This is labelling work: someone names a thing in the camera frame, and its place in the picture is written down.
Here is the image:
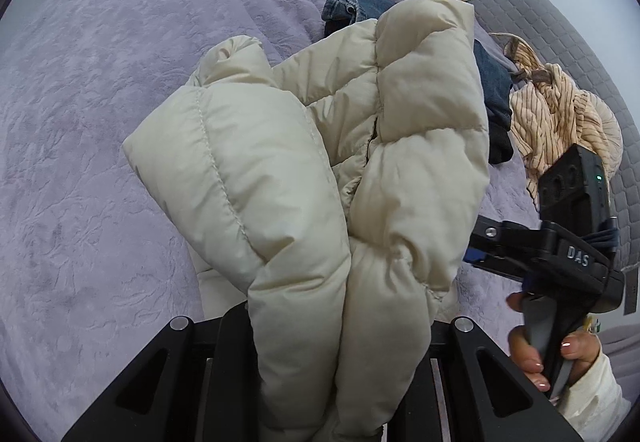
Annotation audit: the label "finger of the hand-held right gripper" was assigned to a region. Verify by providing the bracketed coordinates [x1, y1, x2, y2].
[464, 248, 548, 282]
[474, 216, 551, 250]

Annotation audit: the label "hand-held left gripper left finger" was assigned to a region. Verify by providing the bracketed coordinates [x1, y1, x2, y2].
[60, 303, 262, 442]

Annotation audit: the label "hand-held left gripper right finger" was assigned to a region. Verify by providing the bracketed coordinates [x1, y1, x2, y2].
[387, 316, 587, 442]

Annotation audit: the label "cream puffer jacket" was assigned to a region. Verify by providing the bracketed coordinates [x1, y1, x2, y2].
[122, 0, 492, 442]

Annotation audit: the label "person's right forearm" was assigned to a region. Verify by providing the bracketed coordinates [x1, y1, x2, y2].
[550, 349, 634, 442]

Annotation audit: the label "person's right hand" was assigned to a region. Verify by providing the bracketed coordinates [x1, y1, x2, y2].
[506, 291, 602, 394]

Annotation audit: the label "black garment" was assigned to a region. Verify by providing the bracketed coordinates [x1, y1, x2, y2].
[486, 119, 516, 166]

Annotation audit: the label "beige striped cloth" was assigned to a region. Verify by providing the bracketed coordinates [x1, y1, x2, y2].
[492, 32, 624, 204]

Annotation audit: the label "lilac cushion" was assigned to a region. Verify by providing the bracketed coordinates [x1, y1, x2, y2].
[597, 327, 640, 374]

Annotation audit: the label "grey quilted headboard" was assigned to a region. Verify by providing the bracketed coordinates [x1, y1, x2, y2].
[462, 0, 640, 273]

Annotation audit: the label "purple plush blanket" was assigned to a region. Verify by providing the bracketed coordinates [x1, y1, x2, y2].
[0, 0, 543, 442]

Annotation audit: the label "blue jeans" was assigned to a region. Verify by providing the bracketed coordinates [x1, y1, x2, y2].
[320, 0, 517, 128]

